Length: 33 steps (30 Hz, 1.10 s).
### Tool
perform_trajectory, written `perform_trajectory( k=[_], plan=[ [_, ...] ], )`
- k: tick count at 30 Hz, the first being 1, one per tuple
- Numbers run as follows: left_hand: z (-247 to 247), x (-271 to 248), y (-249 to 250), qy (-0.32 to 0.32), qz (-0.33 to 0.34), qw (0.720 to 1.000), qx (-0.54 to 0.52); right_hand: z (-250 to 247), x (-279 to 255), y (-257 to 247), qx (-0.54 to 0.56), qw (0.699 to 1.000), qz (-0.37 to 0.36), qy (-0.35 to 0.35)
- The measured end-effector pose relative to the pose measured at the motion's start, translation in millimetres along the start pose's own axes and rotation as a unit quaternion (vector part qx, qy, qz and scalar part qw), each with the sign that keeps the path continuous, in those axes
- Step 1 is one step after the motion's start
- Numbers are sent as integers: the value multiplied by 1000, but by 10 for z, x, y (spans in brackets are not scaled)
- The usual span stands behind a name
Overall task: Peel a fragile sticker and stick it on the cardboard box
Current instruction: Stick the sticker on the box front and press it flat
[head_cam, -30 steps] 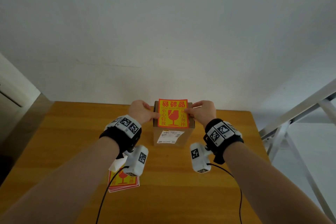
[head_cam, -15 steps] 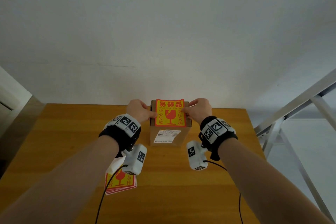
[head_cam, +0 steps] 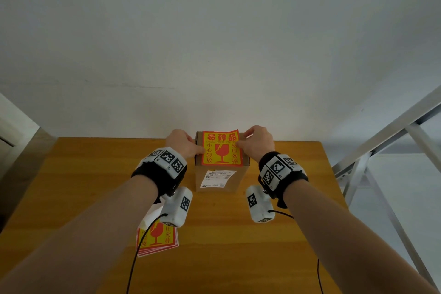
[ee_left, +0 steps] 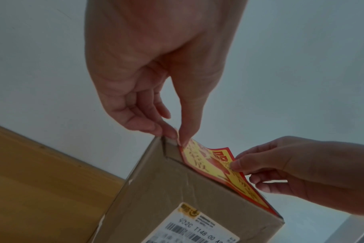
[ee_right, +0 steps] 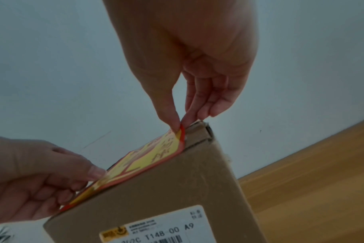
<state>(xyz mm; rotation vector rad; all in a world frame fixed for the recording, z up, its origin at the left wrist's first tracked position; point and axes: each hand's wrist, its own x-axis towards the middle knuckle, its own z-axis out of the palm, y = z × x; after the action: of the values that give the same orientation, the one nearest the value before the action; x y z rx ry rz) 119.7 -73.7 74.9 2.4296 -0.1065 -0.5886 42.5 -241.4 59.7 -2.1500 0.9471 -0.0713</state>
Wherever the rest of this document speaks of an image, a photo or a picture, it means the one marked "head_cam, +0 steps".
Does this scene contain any person's left hand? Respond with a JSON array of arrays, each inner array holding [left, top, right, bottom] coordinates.
[[165, 129, 204, 161]]

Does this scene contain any person's right hand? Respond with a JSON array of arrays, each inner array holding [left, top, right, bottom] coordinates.
[[237, 125, 275, 163]]

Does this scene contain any red and yellow sticker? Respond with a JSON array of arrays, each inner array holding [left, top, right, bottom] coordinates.
[[201, 129, 243, 167]]

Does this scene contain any person's left forearm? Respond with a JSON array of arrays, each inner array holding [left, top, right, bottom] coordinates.
[[0, 176, 162, 294]]

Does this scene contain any person's right forearm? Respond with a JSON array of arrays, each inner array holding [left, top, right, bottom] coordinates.
[[283, 178, 441, 294]]

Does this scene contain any brown cardboard box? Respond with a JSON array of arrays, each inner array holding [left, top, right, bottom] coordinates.
[[195, 131, 251, 194]]

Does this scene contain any black wristband with marker tags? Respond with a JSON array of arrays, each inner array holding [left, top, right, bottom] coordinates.
[[258, 151, 309, 209], [131, 147, 188, 205]]

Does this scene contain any white shipping label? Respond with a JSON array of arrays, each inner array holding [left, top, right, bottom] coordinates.
[[201, 169, 237, 189]]

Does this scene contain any stack of red yellow stickers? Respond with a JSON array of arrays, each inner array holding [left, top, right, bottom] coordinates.
[[136, 216, 180, 257]]

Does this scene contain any white panel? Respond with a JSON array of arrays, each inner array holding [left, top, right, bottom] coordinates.
[[0, 93, 40, 181]]

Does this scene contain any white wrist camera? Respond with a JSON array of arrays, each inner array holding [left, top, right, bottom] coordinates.
[[161, 186, 193, 228], [246, 185, 275, 224]]

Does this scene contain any grey metal frame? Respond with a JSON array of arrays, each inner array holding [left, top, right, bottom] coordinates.
[[331, 85, 441, 291]]

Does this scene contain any black cable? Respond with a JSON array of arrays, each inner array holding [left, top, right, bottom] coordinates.
[[125, 213, 169, 294], [270, 210, 325, 294]]

